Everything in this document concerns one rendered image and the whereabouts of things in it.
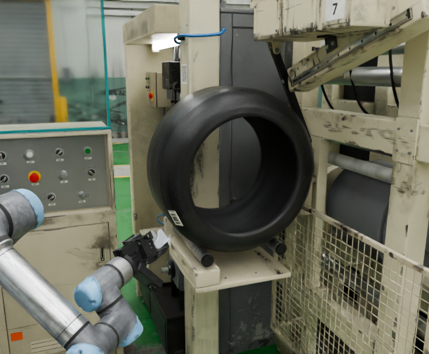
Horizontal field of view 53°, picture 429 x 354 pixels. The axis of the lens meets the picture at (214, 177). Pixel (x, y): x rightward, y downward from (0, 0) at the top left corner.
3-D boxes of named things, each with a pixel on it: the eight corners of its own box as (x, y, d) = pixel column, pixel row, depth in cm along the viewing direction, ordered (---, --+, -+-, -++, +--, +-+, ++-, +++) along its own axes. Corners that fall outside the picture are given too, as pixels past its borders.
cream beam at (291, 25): (251, 41, 170) (252, 1, 167) (306, 43, 178) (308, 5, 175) (347, 27, 115) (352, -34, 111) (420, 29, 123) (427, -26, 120)
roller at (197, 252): (174, 221, 175) (185, 221, 177) (173, 232, 176) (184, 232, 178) (202, 255, 143) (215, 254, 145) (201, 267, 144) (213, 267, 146)
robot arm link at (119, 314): (107, 362, 104) (81, 324, 103) (129, 335, 114) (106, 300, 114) (130, 350, 101) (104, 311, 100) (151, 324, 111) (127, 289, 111)
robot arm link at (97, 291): (84, 319, 106) (65, 291, 106) (114, 295, 115) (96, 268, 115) (101, 312, 102) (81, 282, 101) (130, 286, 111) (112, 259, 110)
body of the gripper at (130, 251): (152, 229, 123) (126, 249, 113) (163, 256, 125) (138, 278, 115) (134, 232, 127) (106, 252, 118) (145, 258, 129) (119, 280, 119)
